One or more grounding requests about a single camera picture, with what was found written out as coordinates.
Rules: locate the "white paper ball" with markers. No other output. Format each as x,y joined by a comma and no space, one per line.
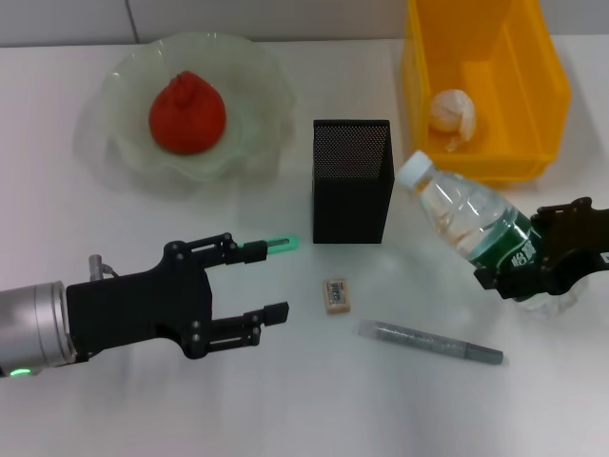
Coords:
452,112

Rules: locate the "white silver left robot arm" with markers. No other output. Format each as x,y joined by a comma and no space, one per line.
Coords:
33,323

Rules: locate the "clear water bottle green label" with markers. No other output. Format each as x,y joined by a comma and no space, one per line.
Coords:
457,209

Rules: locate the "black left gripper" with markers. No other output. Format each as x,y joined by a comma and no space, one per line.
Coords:
143,304

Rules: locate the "yellow plastic bin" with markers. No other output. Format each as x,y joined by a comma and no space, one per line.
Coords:
523,95

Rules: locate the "grey marker pen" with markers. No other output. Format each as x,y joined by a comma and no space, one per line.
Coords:
404,335

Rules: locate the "black mesh pen holder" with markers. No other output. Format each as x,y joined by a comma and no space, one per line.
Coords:
352,190

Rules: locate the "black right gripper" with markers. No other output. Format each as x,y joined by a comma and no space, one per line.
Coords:
585,243

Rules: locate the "red object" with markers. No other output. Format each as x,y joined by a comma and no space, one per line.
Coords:
188,119

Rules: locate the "green utility knife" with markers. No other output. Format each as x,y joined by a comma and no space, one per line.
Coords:
283,243

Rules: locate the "wavy green glass fruit plate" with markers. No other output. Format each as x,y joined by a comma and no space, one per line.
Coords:
257,95

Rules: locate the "beige eraser with label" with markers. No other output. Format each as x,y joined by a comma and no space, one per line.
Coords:
337,296

